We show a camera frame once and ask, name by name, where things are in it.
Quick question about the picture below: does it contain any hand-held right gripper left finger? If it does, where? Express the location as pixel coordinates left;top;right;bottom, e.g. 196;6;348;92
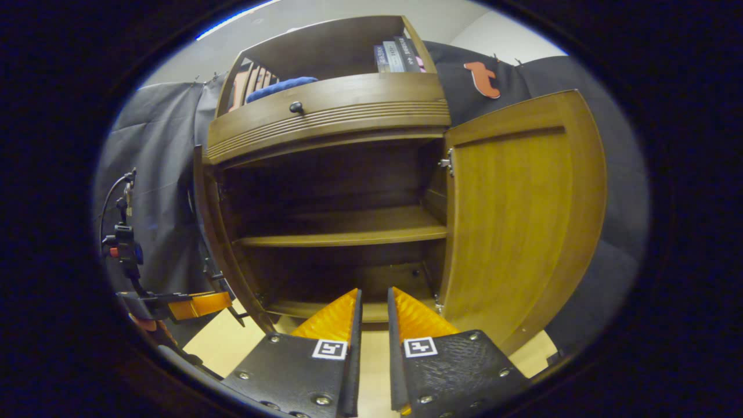
222;289;363;418

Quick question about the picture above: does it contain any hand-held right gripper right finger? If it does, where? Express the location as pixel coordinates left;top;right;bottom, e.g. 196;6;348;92
387;286;532;418

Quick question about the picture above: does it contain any wooden double-door shoe cabinet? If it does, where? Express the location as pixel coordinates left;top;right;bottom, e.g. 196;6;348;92
193;16;607;356

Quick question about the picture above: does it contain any wooden inner shelf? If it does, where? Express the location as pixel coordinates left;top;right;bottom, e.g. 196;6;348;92
235;206;448;248

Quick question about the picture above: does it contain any black backdrop cloth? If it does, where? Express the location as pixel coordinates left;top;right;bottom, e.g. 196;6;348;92
96;41;648;355

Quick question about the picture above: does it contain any blue folded towel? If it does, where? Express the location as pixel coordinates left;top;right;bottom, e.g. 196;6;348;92
246;77;319;104

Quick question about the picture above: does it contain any wooden drawer with black knob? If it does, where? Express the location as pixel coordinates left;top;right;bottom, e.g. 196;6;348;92
206;73;452;166

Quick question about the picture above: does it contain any grey spine book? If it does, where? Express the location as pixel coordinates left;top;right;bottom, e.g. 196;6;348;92
383;41;406;73

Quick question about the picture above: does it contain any black spine book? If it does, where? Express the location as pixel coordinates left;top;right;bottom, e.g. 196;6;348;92
395;37;423;73

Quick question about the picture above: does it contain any black clamp stand with cable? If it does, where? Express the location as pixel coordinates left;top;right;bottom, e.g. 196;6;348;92
100;168;145;298

